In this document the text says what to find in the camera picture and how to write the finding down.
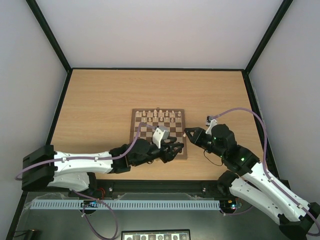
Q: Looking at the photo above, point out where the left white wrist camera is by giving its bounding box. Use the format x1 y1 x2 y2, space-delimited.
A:
152 125 170 149

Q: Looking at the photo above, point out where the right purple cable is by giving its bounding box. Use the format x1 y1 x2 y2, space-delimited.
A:
212 107 320 236

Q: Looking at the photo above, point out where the wooden chess board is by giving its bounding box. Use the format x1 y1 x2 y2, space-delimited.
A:
128 107 189 161

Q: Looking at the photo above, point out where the controller board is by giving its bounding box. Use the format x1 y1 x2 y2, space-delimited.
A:
78 199 104 209
221 197 243 210

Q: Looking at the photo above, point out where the light bishop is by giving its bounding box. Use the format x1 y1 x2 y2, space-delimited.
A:
170 110 176 118

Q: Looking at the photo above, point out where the printed reference sheet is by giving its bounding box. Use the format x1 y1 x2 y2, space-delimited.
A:
121 229 191 240

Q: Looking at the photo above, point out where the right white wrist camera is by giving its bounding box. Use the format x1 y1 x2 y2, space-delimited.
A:
205 115 218 135

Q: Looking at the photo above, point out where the light pawns second row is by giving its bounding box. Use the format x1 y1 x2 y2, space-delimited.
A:
141 117 183 123

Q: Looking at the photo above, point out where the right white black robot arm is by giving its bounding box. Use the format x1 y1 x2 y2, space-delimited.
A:
184 124 320 240

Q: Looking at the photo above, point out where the left controller board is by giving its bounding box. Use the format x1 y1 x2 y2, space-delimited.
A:
78 199 104 209

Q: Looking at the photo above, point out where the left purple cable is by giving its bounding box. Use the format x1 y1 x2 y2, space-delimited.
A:
15 124 157 240

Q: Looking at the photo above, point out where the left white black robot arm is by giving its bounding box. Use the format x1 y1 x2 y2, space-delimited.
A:
15 138 184 192

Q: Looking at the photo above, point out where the purple cable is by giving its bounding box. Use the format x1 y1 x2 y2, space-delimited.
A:
15 124 157 240
212 107 320 236

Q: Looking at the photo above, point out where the light blue cable duct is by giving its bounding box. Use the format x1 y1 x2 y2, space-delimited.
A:
30 199 221 211

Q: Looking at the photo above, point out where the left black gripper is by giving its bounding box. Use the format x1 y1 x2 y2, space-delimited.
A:
132 136 184 167

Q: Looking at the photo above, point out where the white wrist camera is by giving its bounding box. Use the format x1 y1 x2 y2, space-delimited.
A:
205 115 218 135
152 125 170 149

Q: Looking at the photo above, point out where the light king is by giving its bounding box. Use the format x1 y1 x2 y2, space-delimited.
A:
153 109 158 118

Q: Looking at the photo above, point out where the right controller board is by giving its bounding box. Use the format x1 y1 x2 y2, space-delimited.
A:
221 197 243 210

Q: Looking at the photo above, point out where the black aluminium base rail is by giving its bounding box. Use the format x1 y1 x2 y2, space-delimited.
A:
83 174 236 200

